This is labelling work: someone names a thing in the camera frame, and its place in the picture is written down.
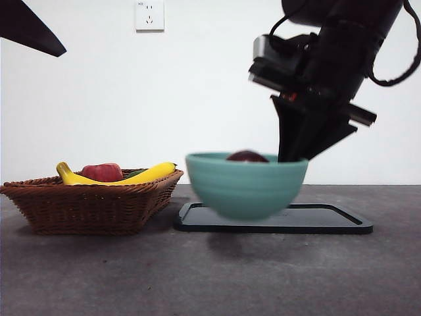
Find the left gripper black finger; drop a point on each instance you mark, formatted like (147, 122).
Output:
(26, 29)

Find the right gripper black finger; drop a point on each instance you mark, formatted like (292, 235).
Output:
(291, 131)
(329, 131)

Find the dark purple plum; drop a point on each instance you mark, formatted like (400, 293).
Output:
(246, 156)

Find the teal ribbed bowl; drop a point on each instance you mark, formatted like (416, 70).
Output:
(246, 191)

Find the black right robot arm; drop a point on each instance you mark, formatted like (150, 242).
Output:
(348, 49)

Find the dark green rectangular tray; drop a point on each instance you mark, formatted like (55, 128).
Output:
(329, 224)

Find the yellow banana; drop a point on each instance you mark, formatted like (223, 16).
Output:
(149, 173)

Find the red apple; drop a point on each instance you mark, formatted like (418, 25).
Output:
(100, 171)

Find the dark green vegetable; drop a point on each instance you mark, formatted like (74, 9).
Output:
(134, 172)

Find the brown wicker basket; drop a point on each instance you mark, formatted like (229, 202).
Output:
(85, 210)

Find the pale grey camera box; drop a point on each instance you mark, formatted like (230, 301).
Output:
(261, 47)

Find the white wall socket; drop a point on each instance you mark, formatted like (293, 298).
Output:
(149, 16)

